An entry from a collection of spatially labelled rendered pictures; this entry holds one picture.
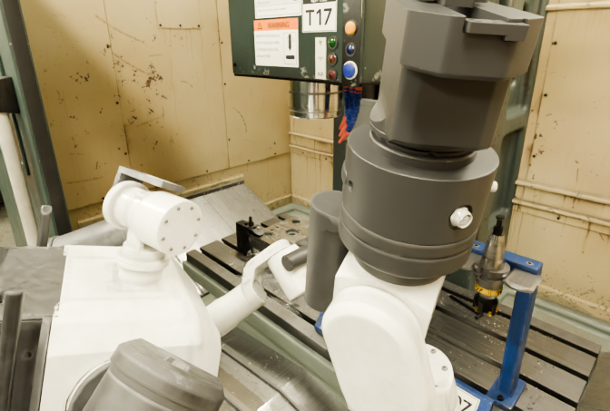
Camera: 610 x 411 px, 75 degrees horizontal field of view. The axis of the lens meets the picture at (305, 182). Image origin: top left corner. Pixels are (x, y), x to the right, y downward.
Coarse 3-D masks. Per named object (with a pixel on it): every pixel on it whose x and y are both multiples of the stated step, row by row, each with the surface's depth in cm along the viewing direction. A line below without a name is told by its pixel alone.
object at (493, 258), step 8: (488, 240) 76; (496, 240) 75; (504, 240) 75; (488, 248) 76; (496, 248) 75; (504, 248) 75; (488, 256) 76; (496, 256) 75; (504, 256) 76; (488, 264) 76; (496, 264) 75; (504, 264) 76
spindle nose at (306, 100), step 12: (288, 84) 115; (300, 84) 110; (312, 84) 109; (324, 84) 109; (300, 96) 111; (312, 96) 110; (324, 96) 110; (336, 96) 112; (300, 108) 112; (312, 108) 111; (324, 108) 111; (336, 108) 113
